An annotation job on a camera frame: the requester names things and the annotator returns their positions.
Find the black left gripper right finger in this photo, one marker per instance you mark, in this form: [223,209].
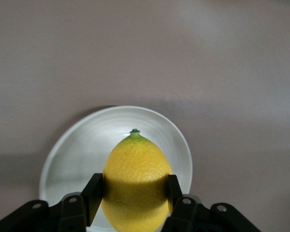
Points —
[175,193]

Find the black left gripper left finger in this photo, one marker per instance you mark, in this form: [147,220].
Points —
[94,193]

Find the yellow lemon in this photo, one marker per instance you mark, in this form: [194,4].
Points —
[137,174]

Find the beige plate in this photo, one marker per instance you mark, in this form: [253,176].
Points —
[82,149]

